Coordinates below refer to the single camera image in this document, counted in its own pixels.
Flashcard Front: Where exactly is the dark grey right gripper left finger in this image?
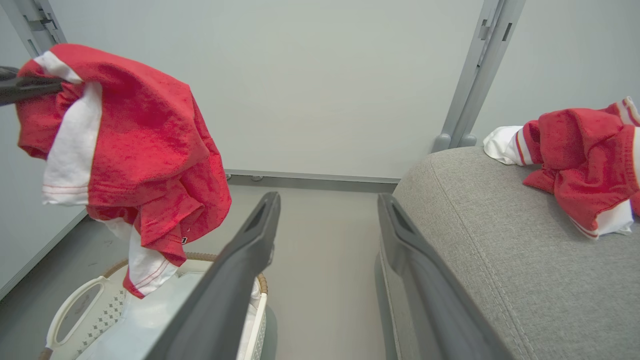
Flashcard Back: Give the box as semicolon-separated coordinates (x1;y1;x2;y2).
145;191;281;360

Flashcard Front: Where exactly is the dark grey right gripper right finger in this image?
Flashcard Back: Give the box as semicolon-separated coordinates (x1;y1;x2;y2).
377;193;516;360

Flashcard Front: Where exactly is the red jersey with white panels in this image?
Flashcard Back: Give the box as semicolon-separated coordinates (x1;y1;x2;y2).
15;43;232;299

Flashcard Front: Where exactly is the red jersey with striped cuffs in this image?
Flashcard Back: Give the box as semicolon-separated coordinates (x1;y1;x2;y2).
483;96;640;240

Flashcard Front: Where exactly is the grey fabric sofa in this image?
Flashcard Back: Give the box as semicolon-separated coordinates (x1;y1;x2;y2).
375;146;640;360

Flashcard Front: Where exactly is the white laundry basket, wicker rim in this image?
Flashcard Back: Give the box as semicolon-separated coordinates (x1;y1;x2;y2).
39;251;269;360

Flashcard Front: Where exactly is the grey partition corner post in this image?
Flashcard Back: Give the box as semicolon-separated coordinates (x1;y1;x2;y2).
0;0;68;57

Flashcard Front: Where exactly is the grey partition bottom rail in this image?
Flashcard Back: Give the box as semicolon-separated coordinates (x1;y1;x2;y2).
225;169;401;193

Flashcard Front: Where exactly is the grey metal partition post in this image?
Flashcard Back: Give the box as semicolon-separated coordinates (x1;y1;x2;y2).
431;0;507;154
456;0;527;149

